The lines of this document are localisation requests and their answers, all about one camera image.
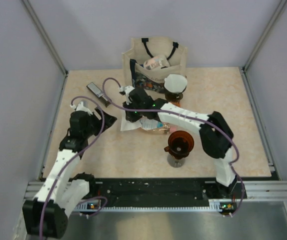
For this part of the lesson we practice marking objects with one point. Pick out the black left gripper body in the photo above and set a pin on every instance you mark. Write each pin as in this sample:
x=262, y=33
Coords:
x=94, y=126

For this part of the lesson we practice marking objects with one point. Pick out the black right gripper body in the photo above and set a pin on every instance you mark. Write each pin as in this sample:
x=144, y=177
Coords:
x=134, y=116

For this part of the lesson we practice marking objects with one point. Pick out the dark green glass dripper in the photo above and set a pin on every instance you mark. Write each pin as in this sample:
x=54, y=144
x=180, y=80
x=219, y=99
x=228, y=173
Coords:
x=173, y=97

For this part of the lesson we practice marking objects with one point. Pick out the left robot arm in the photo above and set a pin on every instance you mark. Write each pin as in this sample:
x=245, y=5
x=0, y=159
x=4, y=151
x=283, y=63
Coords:
x=47, y=213

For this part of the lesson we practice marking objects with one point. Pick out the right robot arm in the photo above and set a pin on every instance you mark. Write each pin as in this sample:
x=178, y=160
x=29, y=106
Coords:
x=215, y=134

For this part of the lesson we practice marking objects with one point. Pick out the pink liquid soap bottle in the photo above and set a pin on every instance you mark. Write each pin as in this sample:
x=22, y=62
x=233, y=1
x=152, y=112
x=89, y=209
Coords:
x=155, y=127

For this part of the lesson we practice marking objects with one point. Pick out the black rectangular box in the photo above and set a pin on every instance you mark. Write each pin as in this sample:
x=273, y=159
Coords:
x=94, y=89

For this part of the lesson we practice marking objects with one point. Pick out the beige canvas tote bag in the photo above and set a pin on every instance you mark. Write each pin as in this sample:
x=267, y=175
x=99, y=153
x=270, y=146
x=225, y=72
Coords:
x=145, y=48

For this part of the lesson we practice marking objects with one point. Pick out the pink pouch in bag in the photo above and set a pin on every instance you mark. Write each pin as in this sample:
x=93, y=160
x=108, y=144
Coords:
x=156, y=63

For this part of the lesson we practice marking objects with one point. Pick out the dark glass beaker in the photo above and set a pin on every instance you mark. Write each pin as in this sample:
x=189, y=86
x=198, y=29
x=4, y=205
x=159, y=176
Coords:
x=175, y=163

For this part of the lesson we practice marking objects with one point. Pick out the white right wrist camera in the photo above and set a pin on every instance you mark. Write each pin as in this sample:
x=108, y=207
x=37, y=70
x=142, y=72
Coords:
x=125, y=91

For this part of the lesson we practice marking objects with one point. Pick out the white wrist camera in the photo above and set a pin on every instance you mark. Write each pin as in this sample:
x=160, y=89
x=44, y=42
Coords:
x=81, y=106
x=125, y=91

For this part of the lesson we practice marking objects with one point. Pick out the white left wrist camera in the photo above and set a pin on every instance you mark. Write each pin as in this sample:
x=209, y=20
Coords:
x=81, y=106

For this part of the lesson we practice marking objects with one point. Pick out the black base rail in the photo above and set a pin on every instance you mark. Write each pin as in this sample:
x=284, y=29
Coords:
x=163, y=192

